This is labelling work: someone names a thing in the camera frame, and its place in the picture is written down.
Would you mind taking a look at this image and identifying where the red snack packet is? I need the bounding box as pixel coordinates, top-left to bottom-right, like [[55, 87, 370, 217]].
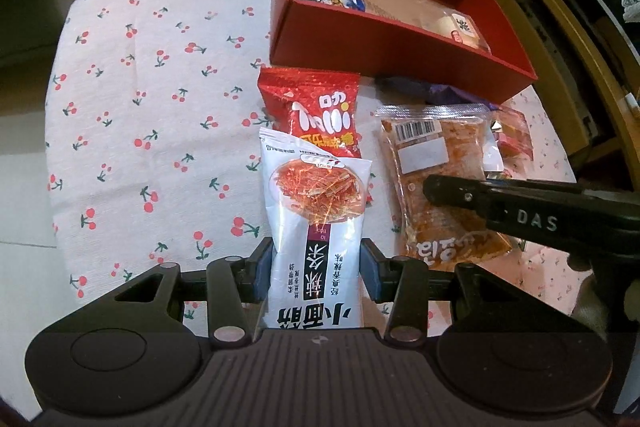
[[257, 68, 363, 160]]

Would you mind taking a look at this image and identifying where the clear orange spicy gluten packet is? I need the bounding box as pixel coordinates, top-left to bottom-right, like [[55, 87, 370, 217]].
[[375, 103, 513, 264]]

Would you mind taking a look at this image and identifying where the dark blue wafer packet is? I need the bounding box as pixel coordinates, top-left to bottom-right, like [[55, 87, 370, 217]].
[[375, 74, 501, 110]]

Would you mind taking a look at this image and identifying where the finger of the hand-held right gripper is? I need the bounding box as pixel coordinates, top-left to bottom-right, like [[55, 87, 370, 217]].
[[422, 174, 591, 220]]

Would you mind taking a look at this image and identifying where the red cardboard box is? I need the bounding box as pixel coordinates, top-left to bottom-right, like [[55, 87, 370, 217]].
[[269, 0, 538, 100]]

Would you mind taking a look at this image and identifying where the cherry print tablecloth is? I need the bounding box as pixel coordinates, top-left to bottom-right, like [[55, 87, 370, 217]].
[[44, 0, 581, 323]]

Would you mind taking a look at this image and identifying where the clear packet of red snacks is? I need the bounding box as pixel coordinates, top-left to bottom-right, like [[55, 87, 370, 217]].
[[492, 104, 532, 170]]

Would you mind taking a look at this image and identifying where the clear cake packet red label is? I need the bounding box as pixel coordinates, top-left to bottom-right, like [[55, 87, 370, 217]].
[[430, 9, 493, 52]]

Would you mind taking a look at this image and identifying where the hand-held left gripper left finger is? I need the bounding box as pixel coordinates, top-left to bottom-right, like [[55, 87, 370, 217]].
[[112, 237, 275, 348]]

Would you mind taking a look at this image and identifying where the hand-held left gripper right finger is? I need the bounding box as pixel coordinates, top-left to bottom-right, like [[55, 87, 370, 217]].
[[361, 238, 506, 343]]

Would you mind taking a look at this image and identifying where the white spicy strip packet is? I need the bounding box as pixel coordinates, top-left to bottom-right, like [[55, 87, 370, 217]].
[[259, 127, 373, 330]]

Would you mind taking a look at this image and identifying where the wooden television cabinet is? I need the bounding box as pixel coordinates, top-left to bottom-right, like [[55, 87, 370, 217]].
[[450, 0, 640, 168]]

